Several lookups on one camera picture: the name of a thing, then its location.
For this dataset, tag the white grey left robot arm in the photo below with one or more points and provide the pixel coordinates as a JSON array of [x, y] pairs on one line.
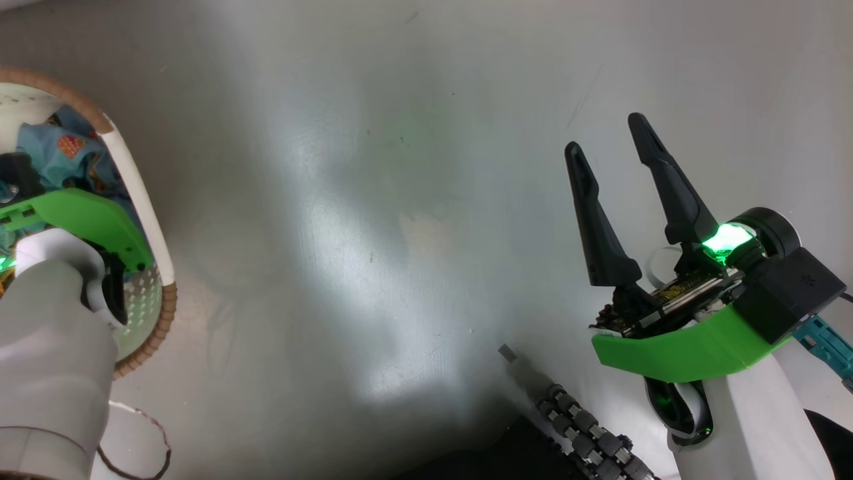
[[46, 333]]

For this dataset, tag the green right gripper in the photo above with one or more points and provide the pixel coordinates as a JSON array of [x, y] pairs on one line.
[[680, 356]]

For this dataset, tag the white perforated basket brown rim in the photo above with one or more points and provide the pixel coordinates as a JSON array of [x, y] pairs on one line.
[[143, 200]]

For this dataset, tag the blue orange-print garment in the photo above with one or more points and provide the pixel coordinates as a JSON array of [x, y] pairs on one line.
[[66, 150]]

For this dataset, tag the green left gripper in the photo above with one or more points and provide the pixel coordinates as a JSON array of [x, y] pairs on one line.
[[86, 213]]

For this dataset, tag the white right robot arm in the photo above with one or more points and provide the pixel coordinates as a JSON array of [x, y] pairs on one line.
[[753, 426]]

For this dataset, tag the black robot wheeled base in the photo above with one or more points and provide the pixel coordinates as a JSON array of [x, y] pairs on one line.
[[586, 430]]

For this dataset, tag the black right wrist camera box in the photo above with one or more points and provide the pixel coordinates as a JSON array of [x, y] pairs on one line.
[[793, 293]]

